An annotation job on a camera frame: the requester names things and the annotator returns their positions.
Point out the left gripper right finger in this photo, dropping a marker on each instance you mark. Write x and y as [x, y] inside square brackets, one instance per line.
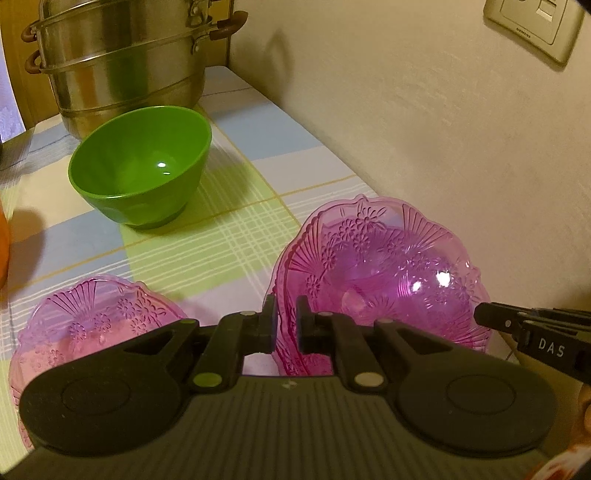
[337, 336]

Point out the beige wall socket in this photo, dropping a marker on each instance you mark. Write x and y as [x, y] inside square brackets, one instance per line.
[552, 26]

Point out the lilac sheer curtain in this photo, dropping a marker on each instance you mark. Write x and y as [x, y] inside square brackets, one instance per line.
[11, 122]

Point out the pink glass plate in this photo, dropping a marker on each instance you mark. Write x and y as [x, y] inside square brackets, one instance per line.
[372, 237]
[440, 303]
[96, 313]

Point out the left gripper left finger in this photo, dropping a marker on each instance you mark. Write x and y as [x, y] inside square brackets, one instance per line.
[223, 347]

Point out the stainless steel steamer pot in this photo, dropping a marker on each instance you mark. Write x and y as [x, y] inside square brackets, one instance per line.
[105, 58]

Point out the person's right hand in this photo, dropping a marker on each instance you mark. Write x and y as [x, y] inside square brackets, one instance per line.
[574, 462]

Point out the checkered pastel tablecloth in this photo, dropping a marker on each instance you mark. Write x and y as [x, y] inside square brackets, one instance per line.
[264, 176]

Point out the large green plastic bowl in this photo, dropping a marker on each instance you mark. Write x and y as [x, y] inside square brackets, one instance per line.
[141, 168]

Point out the orange plastic bowl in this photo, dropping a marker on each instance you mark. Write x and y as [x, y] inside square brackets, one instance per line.
[4, 247]

